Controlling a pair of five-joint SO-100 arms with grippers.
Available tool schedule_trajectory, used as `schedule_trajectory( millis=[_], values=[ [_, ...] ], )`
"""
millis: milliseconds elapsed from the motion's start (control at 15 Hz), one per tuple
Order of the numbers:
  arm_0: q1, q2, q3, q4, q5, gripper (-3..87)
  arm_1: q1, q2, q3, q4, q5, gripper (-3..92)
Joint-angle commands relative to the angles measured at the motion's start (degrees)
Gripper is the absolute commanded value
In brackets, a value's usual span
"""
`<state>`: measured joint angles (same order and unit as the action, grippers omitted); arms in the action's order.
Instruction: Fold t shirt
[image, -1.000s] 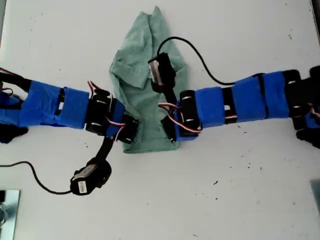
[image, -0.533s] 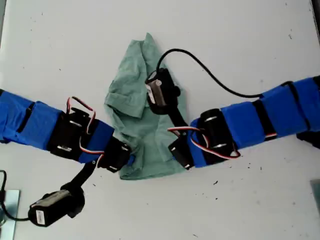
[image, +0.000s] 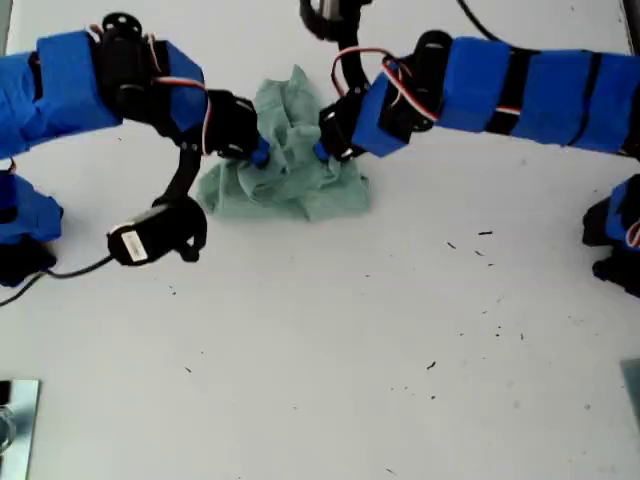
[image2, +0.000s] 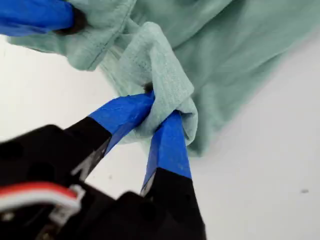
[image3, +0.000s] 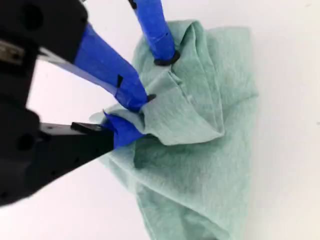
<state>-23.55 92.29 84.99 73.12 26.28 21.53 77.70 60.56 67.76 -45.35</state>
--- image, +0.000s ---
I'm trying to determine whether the green t-shirt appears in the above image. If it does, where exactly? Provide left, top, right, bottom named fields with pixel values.
left=194, top=63, right=372, bottom=224

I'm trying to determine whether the steel plate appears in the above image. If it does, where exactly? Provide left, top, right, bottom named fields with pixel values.
left=0, top=378, right=42, bottom=480

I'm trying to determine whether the black camera stalk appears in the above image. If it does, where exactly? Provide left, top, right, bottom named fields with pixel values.
left=334, top=29, right=372, bottom=99
left=151, top=139, right=204, bottom=211

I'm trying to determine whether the gripper red white wire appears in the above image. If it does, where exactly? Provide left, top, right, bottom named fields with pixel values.
left=331, top=46, right=444, bottom=124
left=89, top=24, right=211, bottom=157

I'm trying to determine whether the black camera box white label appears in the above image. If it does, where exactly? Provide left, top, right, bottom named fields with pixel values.
left=106, top=196, right=209, bottom=268

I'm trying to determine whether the black camera cable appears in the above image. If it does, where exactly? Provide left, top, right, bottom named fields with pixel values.
left=0, top=254, right=115, bottom=308
left=455, top=0, right=507, bottom=44

